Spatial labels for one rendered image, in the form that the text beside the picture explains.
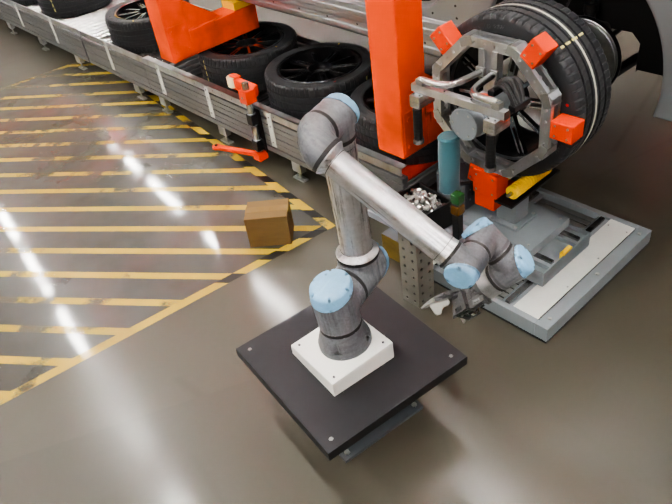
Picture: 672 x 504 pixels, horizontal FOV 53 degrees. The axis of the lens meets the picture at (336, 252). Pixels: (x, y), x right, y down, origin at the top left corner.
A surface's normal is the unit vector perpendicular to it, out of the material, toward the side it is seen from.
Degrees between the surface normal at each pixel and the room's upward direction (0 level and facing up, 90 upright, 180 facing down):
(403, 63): 90
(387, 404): 0
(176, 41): 90
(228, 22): 90
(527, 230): 0
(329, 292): 8
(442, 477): 0
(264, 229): 90
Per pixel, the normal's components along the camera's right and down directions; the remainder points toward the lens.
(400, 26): 0.68, 0.39
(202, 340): -0.12, -0.77
